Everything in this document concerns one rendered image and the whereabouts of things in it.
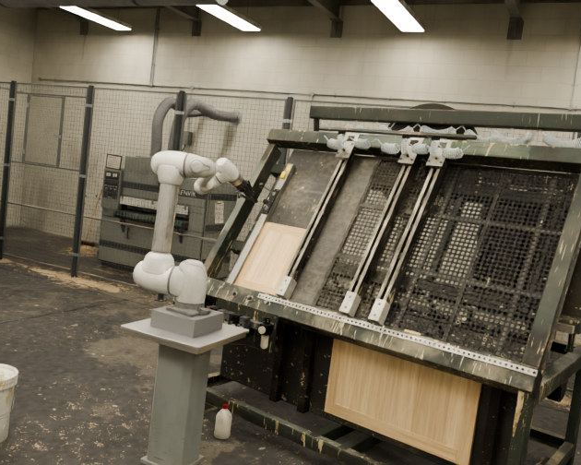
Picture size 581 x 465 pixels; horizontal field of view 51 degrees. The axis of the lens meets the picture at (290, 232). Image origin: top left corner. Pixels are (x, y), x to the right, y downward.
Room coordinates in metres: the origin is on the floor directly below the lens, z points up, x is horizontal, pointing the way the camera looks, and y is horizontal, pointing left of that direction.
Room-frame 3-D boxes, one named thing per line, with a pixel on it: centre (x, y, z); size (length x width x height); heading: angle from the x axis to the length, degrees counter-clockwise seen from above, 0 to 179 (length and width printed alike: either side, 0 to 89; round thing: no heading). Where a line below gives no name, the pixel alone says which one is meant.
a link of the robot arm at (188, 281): (3.19, 0.50, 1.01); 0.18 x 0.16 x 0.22; 82
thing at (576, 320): (3.58, -1.43, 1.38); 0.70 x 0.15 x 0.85; 53
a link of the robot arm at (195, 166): (3.23, 0.53, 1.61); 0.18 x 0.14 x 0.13; 172
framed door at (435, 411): (3.28, -0.70, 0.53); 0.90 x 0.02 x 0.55; 53
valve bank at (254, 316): (3.58, 0.25, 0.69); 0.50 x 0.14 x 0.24; 53
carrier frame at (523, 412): (3.85, -0.69, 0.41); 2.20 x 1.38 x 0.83; 53
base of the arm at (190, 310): (3.18, 0.47, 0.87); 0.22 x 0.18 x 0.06; 59
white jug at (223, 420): (3.57, 0.26, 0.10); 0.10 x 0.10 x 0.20
